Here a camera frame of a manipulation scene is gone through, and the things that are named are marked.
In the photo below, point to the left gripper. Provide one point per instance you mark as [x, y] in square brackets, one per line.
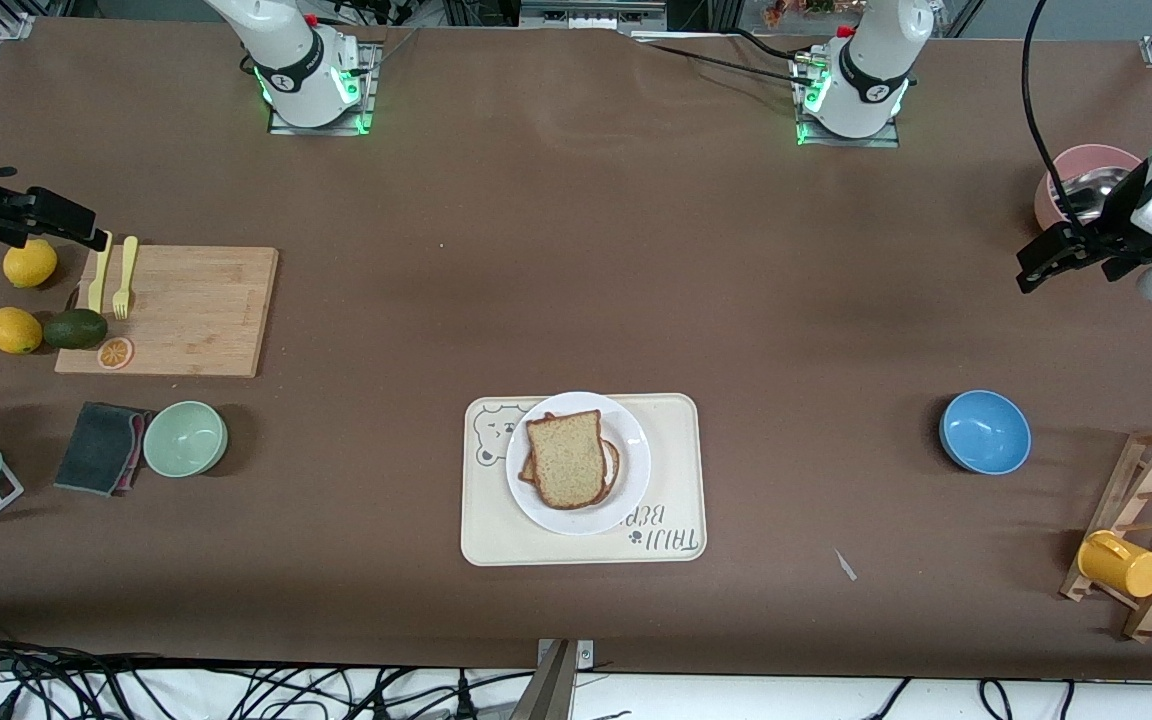
[1119, 221]

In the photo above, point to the brown crusted bread slice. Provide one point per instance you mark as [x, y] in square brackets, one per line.
[614, 465]

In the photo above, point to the light wholegrain bread slice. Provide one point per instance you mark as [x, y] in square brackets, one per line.
[566, 460]

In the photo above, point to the white round plate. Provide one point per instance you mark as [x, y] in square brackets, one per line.
[576, 522]

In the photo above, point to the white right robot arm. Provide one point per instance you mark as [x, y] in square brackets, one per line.
[296, 60]

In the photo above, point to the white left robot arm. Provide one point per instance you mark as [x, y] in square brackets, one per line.
[876, 50]

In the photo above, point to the yellow lemon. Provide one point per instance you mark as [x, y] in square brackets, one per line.
[13, 331]
[29, 268]

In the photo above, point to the metal spoon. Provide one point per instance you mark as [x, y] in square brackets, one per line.
[1091, 190]

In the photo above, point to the yellow plastic knife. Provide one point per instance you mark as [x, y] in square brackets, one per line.
[98, 280]

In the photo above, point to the pink bowl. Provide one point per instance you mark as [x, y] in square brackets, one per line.
[1101, 155]

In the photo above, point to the yellow plastic fork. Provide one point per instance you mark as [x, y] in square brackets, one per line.
[124, 280]

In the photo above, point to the dark green avocado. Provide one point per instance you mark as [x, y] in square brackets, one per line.
[75, 329]

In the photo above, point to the orange slice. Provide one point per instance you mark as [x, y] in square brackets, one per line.
[115, 353]

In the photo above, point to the wooden cutting board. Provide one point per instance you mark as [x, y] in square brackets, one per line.
[186, 310]

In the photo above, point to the blue bowl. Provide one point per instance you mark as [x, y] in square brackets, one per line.
[985, 432]

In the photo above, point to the wooden peg drying rack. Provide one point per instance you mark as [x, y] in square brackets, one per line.
[1146, 478]

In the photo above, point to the grey pink cleaning cloth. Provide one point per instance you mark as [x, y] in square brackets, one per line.
[96, 448]

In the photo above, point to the pale green bowl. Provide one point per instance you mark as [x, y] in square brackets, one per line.
[185, 439]

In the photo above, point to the yellow plastic mug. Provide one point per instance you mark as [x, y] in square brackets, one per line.
[1121, 565]

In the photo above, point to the grey tape scrap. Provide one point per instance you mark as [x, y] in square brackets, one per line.
[845, 565]

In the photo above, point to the cream bear print tray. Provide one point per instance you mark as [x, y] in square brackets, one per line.
[496, 530]

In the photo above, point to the black equipment rack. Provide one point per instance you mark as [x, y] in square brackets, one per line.
[586, 10]

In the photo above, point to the aluminium corner bracket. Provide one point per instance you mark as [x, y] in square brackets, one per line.
[14, 25]

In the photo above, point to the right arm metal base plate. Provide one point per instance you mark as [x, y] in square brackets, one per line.
[372, 90]

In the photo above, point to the grey metal camera mount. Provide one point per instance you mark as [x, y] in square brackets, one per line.
[551, 690]

